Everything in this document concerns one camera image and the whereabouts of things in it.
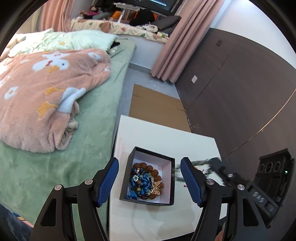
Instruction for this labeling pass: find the grey green bead bracelet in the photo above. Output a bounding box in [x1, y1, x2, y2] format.
[172, 158, 215, 183]

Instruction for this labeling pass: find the black jewelry box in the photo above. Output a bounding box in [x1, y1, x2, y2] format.
[119, 147, 175, 206]

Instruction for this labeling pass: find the white side table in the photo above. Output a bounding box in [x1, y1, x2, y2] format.
[109, 115, 222, 240]

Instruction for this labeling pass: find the green bed sheet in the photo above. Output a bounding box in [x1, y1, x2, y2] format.
[1, 39, 137, 223]

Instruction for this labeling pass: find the brown cardboard sheet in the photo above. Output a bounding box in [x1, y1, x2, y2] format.
[129, 84, 191, 133]

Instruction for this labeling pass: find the dark brown wardrobe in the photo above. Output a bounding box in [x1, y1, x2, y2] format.
[176, 28, 295, 180]

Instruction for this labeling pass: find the pink duck blanket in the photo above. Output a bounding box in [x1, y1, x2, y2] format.
[1, 49, 111, 153]

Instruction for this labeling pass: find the light green pillow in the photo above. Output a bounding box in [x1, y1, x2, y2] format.
[6, 28, 118, 58]

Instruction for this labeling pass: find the floral window seat cushion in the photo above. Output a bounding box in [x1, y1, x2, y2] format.
[70, 19, 169, 43]

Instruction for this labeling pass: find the dark grey pillow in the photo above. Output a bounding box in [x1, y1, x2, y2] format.
[152, 16, 182, 36]

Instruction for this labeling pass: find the pink curtain right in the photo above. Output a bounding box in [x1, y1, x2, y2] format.
[151, 0, 224, 83]

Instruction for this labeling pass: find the pink curtain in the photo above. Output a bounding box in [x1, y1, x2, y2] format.
[151, 0, 224, 83]
[40, 0, 75, 32]

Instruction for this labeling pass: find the pink curtain left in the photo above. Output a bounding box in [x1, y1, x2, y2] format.
[40, 0, 75, 32]

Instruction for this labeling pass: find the white folding tray table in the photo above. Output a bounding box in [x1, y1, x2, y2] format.
[114, 3, 140, 24]

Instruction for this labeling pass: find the brown seed bead bracelet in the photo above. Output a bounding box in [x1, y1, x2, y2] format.
[132, 162, 165, 200]

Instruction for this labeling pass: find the white wall socket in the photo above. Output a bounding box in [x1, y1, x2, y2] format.
[191, 75, 198, 84]

